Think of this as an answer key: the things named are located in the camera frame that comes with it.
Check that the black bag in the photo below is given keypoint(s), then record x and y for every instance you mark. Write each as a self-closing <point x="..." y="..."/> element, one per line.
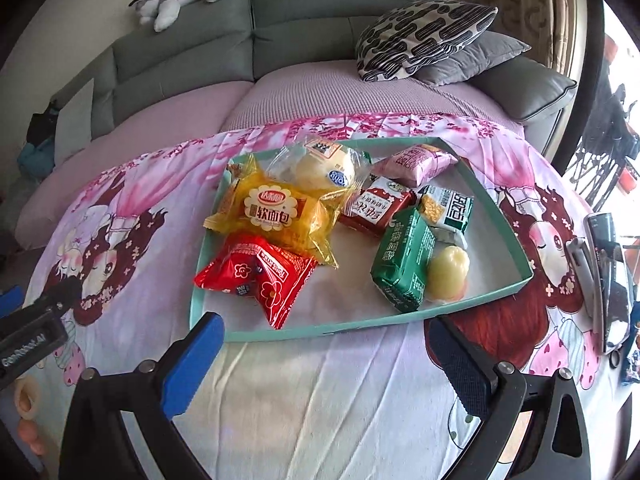
<point x="42" y="125"/>

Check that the white green cracker packet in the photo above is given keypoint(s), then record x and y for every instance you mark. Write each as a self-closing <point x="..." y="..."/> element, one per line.
<point x="445" y="207"/>

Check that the red flower print packet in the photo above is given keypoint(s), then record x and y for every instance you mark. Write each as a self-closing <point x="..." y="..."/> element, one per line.
<point x="255" y="272"/>

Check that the printed pink blanket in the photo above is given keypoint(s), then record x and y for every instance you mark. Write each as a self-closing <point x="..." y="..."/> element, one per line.
<point x="320" y="400"/>

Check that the teal shallow cardboard tray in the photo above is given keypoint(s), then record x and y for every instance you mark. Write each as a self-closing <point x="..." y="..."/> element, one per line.
<point x="350" y="310"/>

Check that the beige patterned curtain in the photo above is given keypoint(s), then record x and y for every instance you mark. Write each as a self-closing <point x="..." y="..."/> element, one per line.
<point x="520" y="5"/>

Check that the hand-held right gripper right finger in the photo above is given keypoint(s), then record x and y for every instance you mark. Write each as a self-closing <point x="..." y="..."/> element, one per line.
<point x="457" y="360"/>

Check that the grey green sofa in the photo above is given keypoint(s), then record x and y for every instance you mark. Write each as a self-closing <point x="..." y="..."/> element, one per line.
<point x="310" y="20"/>

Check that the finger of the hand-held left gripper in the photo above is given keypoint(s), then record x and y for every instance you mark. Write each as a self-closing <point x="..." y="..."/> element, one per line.
<point x="60" y="297"/>
<point x="11" y="300"/>

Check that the pink cake roll packet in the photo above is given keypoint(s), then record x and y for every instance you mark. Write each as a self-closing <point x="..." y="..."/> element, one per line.
<point x="415" y="162"/>

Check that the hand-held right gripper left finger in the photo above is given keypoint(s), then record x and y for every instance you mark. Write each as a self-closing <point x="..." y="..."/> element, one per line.
<point x="192" y="360"/>

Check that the black white patterned pillow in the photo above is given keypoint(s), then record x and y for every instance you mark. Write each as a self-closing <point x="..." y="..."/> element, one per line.
<point x="425" y="35"/>

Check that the person's left hand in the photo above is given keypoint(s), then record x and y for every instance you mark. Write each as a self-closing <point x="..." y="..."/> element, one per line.
<point x="29" y="425"/>

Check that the dark red biscuit packet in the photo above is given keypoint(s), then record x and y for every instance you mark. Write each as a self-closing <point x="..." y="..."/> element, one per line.
<point x="375" y="207"/>

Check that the yellow bread packet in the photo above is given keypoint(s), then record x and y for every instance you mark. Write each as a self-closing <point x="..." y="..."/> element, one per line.
<point x="280" y="210"/>

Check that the clear bun packet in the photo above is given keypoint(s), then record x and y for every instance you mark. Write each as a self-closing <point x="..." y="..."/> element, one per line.
<point x="320" y="167"/>

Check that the dark grey pillow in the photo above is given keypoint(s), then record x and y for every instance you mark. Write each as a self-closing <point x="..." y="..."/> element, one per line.
<point x="480" y="60"/>

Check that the pink sofa seat cover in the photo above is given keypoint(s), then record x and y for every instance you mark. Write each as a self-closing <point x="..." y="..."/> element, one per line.
<point x="310" y="95"/>

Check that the phone on stand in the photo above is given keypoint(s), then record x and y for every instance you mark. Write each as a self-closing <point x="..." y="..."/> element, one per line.
<point x="605" y="280"/>

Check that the light grey pillow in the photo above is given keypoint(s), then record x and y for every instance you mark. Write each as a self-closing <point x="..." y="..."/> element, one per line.
<point x="75" y="120"/>

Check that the green snack packet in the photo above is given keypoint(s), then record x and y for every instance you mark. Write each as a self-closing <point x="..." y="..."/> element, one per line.
<point x="405" y="260"/>

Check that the pudding cup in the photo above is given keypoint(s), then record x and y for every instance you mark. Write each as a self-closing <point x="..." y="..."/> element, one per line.
<point x="447" y="272"/>

